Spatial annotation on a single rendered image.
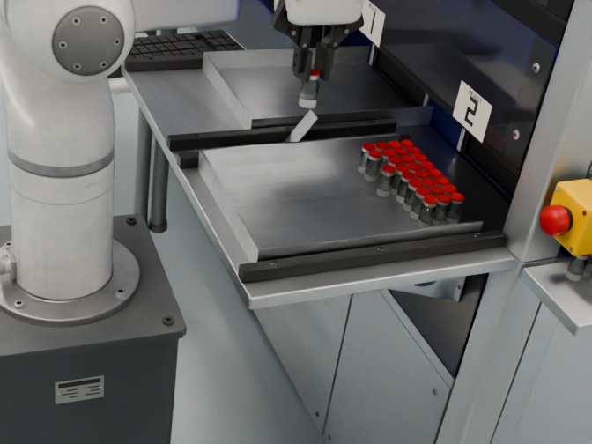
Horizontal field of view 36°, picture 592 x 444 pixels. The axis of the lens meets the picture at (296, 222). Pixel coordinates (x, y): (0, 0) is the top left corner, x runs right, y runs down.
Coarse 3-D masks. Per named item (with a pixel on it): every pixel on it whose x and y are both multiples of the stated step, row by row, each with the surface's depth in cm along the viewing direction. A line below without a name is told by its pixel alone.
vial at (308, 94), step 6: (312, 78) 110; (318, 78) 111; (306, 84) 111; (312, 84) 111; (318, 84) 111; (300, 90) 112; (306, 90) 111; (312, 90) 111; (300, 96) 112; (306, 96) 111; (312, 96) 111; (300, 102) 112; (306, 102) 112; (312, 102) 112
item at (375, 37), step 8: (368, 0) 158; (368, 8) 159; (376, 8) 156; (368, 16) 159; (376, 16) 156; (384, 16) 154; (368, 24) 159; (376, 24) 157; (368, 32) 160; (376, 32) 157; (376, 40) 157
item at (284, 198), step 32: (224, 160) 137; (256, 160) 139; (288, 160) 141; (320, 160) 143; (352, 160) 144; (224, 192) 126; (256, 192) 133; (288, 192) 134; (320, 192) 135; (352, 192) 136; (256, 224) 126; (288, 224) 127; (320, 224) 128; (352, 224) 129; (384, 224) 130; (416, 224) 131; (480, 224) 128; (256, 256) 116; (288, 256) 118
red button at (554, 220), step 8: (544, 208) 115; (552, 208) 114; (560, 208) 114; (544, 216) 115; (552, 216) 114; (560, 216) 113; (568, 216) 114; (544, 224) 115; (552, 224) 114; (560, 224) 113; (568, 224) 114; (544, 232) 115; (552, 232) 114; (560, 232) 114
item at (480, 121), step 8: (464, 88) 134; (464, 96) 134; (472, 96) 132; (480, 96) 131; (456, 104) 136; (464, 104) 135; (472, 104) 133; (480, 104) 131; (488, 104) 129; (456, 112) 137; (464, 112) 135; (480, 112) 131; (488, 112) 129; (472, 120) 133; (480, 120) 131; (488, 120) 130; (472, 128) 133; (480, 128) 131; (480, 136) 132
